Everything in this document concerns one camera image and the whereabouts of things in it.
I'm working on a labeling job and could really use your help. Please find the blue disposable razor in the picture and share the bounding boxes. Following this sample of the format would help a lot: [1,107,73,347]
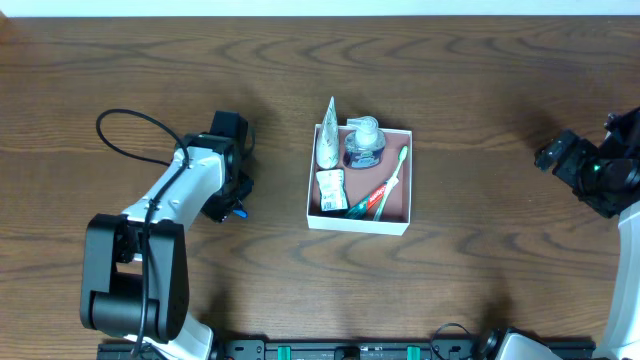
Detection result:
[233,208,248,219]

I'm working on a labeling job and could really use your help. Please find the green white soap packet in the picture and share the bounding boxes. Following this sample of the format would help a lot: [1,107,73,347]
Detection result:
[316,169,348,212]

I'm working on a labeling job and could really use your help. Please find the white shampoo tube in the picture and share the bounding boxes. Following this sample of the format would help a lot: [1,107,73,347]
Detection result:
[315,97,340,170]

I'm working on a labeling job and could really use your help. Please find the red green toothpaste tube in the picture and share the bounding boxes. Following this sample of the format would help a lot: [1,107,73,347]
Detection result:
[344,181,387,220]

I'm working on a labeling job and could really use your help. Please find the clear spray bottle blue liquid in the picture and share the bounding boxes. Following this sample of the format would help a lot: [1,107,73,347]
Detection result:
[343,116,386,169]

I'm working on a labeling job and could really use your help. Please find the green white toothbrush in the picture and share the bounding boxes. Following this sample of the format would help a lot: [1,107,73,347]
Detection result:
[373,145,409,221]

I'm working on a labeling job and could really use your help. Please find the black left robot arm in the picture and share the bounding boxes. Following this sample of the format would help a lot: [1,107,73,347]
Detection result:
[80,111,255,359]

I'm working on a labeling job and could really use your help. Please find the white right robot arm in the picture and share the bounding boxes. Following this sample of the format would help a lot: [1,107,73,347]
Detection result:
[534,109,639,359]

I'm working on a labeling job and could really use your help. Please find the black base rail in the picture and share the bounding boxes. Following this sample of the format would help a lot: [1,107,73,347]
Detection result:
[97,338,596,360]

